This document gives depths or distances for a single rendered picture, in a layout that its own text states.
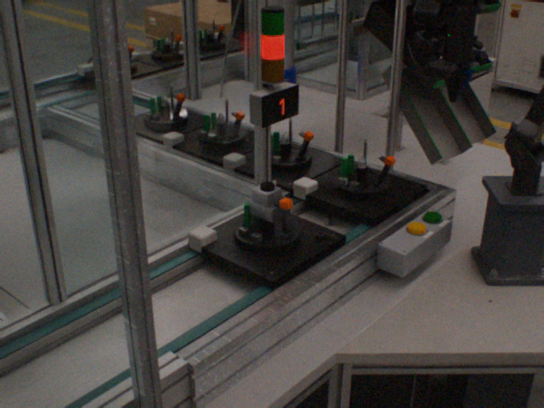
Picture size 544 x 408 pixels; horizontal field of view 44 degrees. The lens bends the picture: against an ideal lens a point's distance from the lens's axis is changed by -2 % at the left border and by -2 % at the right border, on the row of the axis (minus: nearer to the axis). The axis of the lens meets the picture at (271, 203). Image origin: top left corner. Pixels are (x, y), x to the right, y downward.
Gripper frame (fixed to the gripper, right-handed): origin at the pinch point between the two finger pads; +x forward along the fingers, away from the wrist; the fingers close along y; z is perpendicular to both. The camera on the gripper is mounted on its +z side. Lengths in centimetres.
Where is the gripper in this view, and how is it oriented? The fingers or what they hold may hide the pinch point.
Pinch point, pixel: (454, 87)
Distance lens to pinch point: 153.4
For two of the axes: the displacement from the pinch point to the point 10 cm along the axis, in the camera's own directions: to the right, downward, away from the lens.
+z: -7.5, -3.0, 5.9
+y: -6.6, 3.3, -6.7
